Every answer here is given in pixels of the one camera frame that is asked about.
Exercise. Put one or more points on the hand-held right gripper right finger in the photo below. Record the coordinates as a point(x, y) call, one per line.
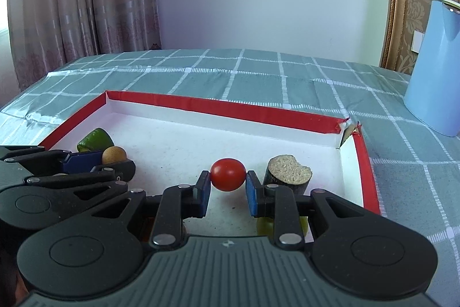
point(252, 198)

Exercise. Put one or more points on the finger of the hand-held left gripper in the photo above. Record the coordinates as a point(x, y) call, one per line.
point(86, 162)
point(118, 169)

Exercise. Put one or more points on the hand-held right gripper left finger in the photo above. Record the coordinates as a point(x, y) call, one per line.
point(205, 192)

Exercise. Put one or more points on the brown longan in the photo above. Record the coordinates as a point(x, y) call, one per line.
point(114, 155)

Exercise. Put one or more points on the red cherry tomato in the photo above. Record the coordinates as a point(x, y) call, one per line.
point(228, 174)

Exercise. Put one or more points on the large green tomato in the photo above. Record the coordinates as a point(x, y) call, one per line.
point(264, 226)

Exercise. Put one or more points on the red cardboard box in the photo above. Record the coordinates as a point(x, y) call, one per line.
point(179, 148)

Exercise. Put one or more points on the green cucumber piece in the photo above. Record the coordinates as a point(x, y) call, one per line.
point(95, 141)

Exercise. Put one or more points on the notched dark eggplant piece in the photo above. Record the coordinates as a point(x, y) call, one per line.
point(287, 168)

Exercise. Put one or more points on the green checked cloth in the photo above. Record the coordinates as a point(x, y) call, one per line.
point(251, 76)

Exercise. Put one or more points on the light blue container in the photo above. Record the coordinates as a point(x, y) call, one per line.
point(431, 76)

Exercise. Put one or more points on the white wall switch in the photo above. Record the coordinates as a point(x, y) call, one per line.
point(417, 41)

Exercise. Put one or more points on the gold frame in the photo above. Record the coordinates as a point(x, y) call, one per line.
point(395, 5)

